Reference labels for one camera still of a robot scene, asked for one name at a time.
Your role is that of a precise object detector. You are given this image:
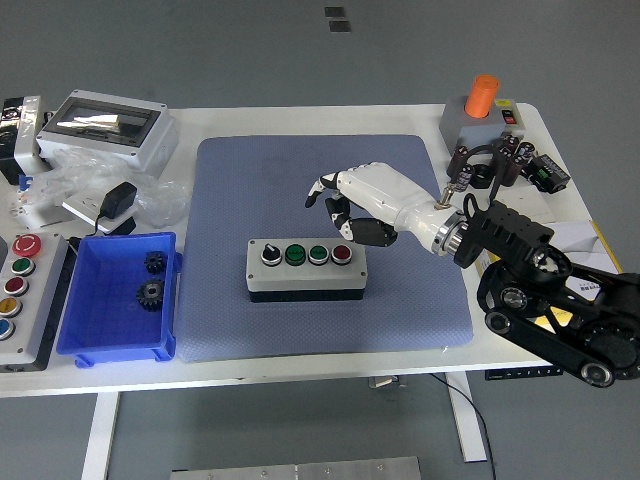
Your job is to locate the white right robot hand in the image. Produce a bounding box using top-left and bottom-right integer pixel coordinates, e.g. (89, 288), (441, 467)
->
(304, 161), (454, 251)

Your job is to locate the grey four-button control box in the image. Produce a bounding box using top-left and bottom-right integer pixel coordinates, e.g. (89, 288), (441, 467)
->
(244, 237), (369, 304)

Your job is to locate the grey five-button control box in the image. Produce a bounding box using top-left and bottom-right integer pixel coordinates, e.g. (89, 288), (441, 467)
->
(0, 232), (76, 374)

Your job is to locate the blue-grey textured mat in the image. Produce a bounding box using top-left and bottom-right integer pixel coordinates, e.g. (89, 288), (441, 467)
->
(177, 133), (476, 364)

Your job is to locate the orange cylinder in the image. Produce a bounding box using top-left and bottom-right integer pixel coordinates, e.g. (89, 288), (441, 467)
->
(464, 74), (500, 120)

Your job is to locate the black module with green terminals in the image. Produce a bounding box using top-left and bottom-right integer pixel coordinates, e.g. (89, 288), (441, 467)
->
(522, 153), (571, 195)

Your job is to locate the yellow and white carton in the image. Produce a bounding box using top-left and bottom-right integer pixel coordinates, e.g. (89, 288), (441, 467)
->
(474, 219), (626, 330)

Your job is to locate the clear plastic bag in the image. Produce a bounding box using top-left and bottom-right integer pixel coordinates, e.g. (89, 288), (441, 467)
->
(29, 147), (194, 229)

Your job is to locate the black table control panel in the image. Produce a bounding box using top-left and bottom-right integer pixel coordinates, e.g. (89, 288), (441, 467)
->
(483, 366), (565, 382)

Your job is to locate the small black gear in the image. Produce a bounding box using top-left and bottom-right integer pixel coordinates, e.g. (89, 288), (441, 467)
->
(143, 250), (168, 275)

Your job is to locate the white table leg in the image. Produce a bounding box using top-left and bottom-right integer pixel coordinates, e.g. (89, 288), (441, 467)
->
(446, 372), (489, 464)
(79, 392), (121, 480)

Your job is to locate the large black gear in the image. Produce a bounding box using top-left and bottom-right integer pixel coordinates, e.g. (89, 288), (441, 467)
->
(135, 277), (166, 312)

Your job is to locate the black power adapter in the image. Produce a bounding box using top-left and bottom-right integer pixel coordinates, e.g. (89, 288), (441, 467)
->
(94, 181), (139, 234)

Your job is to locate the grey metal plate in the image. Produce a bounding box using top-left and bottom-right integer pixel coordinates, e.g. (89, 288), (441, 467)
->
(169, 455), (422, 480)

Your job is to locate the white power socket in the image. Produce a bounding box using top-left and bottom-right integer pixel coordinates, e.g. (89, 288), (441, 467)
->
(62, 192), (139, 236)

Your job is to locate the blue plastic bin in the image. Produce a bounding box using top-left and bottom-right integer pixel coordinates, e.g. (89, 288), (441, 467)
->
(55, 231), (184, 369)

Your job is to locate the white part with blue clip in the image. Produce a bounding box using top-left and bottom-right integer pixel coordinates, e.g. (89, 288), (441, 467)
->
(7, 174), (66, 229)

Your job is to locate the white and black device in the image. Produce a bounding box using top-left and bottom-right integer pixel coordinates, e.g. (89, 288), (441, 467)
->
(0, 94), (54, 186)

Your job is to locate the black ring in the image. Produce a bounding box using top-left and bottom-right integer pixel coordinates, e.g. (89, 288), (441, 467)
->
(469, 163), (494, 190)

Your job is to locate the grey switch box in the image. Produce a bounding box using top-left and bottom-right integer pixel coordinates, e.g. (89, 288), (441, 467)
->
(439, 97), (526, 156)

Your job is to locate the white wall switch plate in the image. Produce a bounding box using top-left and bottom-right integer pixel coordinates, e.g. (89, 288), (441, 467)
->
(499, 187), (559, 225)

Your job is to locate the grey enclosure with clear lid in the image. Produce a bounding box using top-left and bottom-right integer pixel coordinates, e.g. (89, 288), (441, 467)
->
(35, 88), (180, 176)

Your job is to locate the black cable under table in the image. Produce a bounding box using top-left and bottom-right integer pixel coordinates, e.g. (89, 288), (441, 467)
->
(427, 372), (499, 480)

